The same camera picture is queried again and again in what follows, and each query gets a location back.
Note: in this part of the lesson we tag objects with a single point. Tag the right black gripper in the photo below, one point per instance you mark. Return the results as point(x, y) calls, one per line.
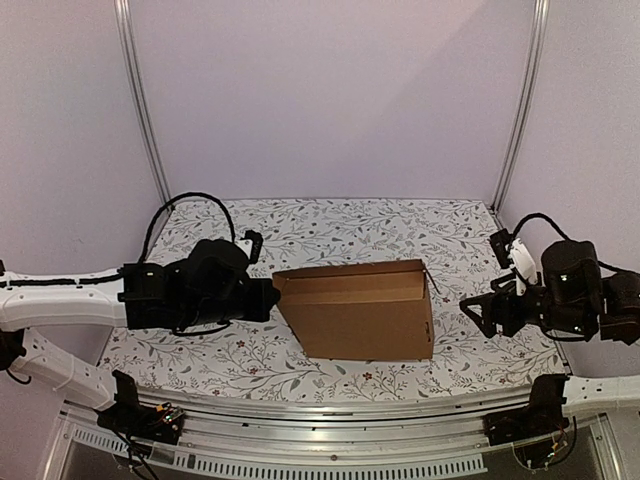
point(503, 313)

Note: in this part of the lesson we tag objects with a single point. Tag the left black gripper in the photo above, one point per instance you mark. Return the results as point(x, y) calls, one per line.
point(262, 309)

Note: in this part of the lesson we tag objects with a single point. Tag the brown cardboard box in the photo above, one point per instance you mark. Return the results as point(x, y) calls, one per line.
point(363, 312)

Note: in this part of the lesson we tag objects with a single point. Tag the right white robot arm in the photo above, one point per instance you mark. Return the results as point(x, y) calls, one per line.
point(618, 327)

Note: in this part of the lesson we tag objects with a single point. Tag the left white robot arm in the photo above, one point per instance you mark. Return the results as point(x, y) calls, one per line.
point(177, 297)

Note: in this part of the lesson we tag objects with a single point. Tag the floral patterned table mat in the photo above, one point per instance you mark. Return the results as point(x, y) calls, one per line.
point(265, 362)

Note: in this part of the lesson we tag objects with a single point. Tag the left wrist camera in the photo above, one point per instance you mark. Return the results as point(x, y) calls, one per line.
point(215, 265)

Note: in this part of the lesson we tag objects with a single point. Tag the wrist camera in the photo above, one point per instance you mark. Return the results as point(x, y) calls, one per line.
point(574, 287)
point(215, 265)

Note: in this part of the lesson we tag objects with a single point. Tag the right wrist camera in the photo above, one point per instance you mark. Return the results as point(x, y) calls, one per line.
point(574, 287)

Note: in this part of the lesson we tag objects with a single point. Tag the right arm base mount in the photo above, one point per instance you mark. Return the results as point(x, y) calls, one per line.
point(542, 415)

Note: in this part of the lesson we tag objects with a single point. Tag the front aluminium rail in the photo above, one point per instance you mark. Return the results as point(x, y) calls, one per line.
point(228, 438)

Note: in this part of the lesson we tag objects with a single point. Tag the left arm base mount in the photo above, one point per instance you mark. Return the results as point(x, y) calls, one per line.
point(127, 416)

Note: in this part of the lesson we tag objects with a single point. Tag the right aluminium frame post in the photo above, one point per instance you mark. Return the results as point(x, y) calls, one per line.
point(532, 64)

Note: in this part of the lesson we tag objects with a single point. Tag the aluminium frame post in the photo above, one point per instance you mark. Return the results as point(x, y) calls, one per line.
point(124, 22)
point(532, 64)

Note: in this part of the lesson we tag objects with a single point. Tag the left aluminium frame post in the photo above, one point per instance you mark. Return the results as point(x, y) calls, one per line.
point(124, 22)

